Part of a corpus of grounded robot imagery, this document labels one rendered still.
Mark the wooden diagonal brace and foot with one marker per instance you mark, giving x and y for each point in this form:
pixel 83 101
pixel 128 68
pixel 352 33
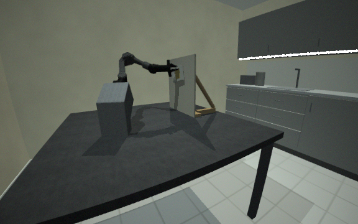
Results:
pixel 198 113

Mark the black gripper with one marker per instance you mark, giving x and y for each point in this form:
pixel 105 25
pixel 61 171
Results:
pixel 168 68

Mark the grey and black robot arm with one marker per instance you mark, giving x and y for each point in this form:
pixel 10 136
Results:
pixel 128 59

